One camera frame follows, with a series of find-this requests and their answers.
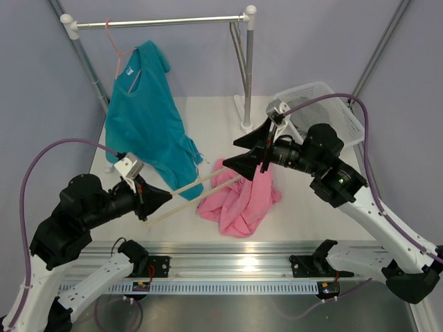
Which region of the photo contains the teal t shirt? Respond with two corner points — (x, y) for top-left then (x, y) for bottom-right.
(105, 41), (203, 190)

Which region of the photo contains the pink t shirt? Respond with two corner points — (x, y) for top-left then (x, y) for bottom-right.
(197, 167), (282, 238)

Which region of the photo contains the white and metal clothes rack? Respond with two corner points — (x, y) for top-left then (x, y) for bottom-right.
(50, 1), (257, 133)

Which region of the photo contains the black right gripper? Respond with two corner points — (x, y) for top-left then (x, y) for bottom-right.
(224, 117), (323, 181)

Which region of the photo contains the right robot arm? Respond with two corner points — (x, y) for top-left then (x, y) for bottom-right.
(222, 120), (442, 304)

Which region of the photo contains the grey cloth in basket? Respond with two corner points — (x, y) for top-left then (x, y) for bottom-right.
(286, 102), (330, 140)

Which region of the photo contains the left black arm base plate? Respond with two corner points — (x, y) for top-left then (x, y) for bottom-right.
(129, 255), (171, 279)

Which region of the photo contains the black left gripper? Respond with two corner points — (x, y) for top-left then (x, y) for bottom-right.
(84, 173), (173, 229)

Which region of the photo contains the cream hanger with metal hook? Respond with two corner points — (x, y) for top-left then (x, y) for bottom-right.
(143, 151), (243, 228)

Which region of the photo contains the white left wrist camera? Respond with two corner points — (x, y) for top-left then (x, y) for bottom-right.
(114, 152), (145, 192)

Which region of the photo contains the aluminium mounting rail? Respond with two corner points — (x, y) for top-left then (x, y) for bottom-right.
(58, 240), (388, 279)

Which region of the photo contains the slotted white cable duct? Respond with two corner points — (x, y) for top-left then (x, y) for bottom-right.
(58, 279), (319, 295)

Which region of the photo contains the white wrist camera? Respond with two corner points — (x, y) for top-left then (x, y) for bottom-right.
(114, 152), (145, 192)
(266, 98), (290, 141)

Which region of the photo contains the grey velvet hanger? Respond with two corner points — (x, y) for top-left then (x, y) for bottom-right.
(229, 22), (248, 93)

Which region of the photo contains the white plastic basket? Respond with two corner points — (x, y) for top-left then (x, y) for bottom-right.
(274, 82), (364, 149)

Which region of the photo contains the pink wire hanger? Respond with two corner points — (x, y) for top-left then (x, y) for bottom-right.
(105, 18), (142, 93)

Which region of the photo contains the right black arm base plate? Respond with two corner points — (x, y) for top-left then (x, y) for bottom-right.
(289, 255), (355, 278)

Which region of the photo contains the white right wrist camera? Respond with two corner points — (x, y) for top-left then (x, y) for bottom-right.
(266, 98), (290, 141)

